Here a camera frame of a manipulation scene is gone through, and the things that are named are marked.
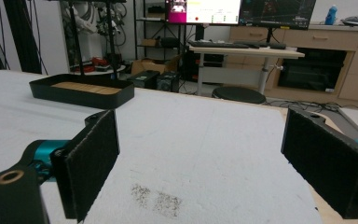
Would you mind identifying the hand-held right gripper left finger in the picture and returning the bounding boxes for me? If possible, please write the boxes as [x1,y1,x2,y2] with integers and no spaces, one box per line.
[49,109,120,224]

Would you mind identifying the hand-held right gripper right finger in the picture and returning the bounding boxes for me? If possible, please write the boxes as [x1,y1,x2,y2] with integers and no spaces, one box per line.
[281,107,358,220]

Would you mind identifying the black tray with wooden bottom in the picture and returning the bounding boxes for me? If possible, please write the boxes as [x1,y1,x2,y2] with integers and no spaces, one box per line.
[29,73,135,110]

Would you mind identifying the black built-in oven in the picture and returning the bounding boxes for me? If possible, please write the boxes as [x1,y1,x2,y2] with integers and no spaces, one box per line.
[277,47,349,92]

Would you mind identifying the red tool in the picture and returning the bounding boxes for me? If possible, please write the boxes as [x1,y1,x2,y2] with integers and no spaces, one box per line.
[71,57,110,73]

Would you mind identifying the wooden cabinet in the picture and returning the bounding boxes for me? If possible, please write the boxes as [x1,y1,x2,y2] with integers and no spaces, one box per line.
[224,24,358,105]

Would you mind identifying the black equipment box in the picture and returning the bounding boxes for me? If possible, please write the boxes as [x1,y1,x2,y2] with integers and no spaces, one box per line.
[156,71,181,93]
[126,70,161,91]

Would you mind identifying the black round stool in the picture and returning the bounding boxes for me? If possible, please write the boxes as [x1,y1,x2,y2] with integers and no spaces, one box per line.
[212,86,267,105]

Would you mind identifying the cardboard box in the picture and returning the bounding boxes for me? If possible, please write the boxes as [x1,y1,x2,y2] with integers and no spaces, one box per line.
[131,55,181,77]

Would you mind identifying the black metal stand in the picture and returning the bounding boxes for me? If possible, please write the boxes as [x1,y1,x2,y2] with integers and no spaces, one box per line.
[48,0,128,80]

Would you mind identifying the light wooden desk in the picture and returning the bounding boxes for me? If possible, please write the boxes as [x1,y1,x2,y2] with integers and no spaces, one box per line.
[188,45,306,96]

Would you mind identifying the blue bottle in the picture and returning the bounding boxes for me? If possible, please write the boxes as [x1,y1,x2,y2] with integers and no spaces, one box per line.
[324,4,338,26]

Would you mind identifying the black metal shelf rack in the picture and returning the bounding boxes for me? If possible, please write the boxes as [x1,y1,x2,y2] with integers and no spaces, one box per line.
[132,0,187,62]

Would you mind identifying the dark computer monitor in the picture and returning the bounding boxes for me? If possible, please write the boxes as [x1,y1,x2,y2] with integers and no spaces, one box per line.
[238,0,317,31]

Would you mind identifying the black keyboard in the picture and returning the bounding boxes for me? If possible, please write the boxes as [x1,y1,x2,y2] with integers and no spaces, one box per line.
[187,40,250,49]

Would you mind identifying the bright computer monitor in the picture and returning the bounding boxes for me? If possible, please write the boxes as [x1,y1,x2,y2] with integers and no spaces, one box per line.
[165,0,242,26]

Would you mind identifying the floor cables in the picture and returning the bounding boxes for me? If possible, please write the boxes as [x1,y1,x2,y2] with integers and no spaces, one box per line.
[264,98,358,114]

